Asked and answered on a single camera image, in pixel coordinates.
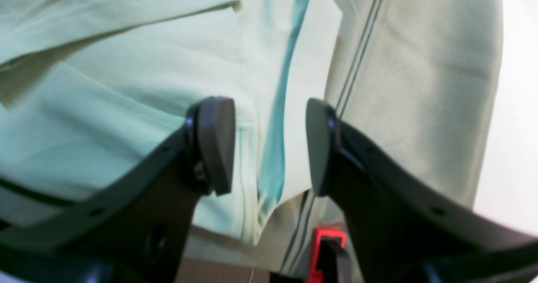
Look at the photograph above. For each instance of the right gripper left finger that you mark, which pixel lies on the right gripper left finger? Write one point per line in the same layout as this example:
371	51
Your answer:
135	230

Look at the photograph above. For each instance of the red clamp at left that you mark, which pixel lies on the red clamp at left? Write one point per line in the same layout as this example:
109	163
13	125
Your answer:
330	261

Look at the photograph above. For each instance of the light green polo t-shirt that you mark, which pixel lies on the light green polo t-shirt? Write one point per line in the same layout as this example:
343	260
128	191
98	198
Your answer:
90	87

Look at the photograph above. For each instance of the grey-green table cloth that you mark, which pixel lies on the grey-green table cloth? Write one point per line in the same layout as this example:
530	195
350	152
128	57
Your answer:
419	77

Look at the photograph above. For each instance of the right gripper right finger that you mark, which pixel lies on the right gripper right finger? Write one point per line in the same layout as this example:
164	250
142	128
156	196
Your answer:
403	231

